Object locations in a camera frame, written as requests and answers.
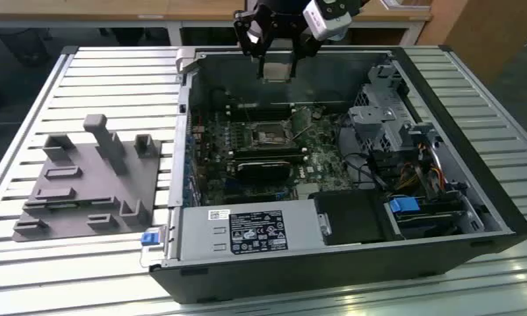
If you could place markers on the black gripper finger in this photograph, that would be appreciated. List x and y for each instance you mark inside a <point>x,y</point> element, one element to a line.
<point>304,42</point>
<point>249,46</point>

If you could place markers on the silver CPU plate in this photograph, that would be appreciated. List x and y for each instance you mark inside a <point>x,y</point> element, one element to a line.
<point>276,72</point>

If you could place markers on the black RAM slot bank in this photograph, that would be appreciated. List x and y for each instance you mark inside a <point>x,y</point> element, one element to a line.
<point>263,113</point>

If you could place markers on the black CPU socket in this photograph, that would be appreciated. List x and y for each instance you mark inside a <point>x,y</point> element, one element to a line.
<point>267,135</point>

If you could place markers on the black expansion slot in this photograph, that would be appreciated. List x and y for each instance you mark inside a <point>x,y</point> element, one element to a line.
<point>245,198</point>

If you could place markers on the silver metal drive cage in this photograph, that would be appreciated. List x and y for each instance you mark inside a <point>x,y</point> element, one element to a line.
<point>378,131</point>

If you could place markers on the wooden desk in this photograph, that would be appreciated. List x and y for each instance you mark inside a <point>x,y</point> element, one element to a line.
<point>113,10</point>

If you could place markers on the green motherboard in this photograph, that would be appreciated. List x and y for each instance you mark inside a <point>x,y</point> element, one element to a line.
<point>324,164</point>

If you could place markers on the black graphics card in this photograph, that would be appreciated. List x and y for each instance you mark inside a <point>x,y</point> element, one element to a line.
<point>263,172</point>

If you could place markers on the wooden cabinet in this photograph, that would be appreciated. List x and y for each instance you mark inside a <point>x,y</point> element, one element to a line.
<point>487,33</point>

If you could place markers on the silver chipset heatsink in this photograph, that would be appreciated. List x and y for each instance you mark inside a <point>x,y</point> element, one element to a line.
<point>308,191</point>

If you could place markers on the white barcode sticker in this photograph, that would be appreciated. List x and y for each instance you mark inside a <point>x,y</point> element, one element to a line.
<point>219,214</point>

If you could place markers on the blue disk carrier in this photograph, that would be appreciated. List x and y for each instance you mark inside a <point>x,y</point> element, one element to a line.
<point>404,205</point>

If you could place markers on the grey parts rack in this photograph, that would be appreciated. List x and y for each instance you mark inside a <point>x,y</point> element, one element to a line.
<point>92,184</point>

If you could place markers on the black power supply label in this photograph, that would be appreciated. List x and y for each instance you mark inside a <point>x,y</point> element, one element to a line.
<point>259,233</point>

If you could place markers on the grey power supply unit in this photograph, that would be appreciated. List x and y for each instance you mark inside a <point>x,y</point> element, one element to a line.
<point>201,230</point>

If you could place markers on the blue case latch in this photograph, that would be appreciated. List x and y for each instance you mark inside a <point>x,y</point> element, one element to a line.
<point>149,238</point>

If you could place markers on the silver disk bay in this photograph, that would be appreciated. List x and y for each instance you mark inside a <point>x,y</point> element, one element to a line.
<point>466,217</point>

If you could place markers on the black open PC case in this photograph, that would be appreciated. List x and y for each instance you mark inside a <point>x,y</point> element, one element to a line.
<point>289,279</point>

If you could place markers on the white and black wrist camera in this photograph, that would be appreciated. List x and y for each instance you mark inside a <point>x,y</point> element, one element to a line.
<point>320,23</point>

